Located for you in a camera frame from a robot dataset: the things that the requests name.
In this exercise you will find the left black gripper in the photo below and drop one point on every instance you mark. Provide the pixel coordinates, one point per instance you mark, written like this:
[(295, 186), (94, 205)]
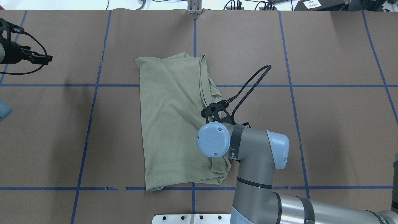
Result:
[(12, 53)]

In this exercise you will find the olive green long-sleeve shirt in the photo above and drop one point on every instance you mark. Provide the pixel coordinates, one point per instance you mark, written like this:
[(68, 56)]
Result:
[(173, 92)]

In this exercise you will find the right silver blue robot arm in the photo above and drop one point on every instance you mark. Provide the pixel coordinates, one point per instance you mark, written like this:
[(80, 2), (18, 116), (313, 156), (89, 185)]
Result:
[(259, 154)]

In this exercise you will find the grey orange usb hub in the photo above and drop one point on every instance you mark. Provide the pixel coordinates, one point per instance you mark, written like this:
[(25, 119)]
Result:
[(234, 5), (268, 6)]

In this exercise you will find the aluminium frame post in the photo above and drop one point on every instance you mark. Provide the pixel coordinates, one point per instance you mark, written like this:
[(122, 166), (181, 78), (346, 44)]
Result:
[(194, 7)]

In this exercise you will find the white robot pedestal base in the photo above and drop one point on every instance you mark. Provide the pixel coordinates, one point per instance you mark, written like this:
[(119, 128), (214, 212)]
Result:
[(191, 219)]

